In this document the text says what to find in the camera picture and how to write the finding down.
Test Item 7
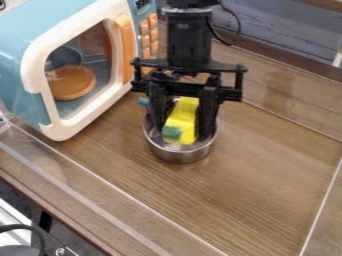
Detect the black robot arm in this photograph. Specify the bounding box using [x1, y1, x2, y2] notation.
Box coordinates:
[132, 0, 248, 144]

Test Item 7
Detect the silver metal pot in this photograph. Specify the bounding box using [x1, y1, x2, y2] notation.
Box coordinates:
[144, 116, 220, 164]

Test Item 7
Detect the yellow toy banana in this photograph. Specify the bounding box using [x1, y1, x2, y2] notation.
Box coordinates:
[162, 97, 200, 145]

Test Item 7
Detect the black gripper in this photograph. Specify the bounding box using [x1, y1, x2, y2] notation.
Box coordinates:
[132, 5, 248, 139]

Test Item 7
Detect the black cable lower left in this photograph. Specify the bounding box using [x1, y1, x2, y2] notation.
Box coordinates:
[0, 223, 47, 256]

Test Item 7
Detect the orange plate in microwave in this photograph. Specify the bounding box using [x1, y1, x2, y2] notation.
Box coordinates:
[46, 65, 97, 101]

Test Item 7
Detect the blue toy microwave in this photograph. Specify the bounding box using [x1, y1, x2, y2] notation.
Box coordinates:
[0, 0, 160, 141]

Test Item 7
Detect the purple toy eggplant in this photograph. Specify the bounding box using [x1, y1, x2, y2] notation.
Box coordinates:
[138, 97, 154, 116]

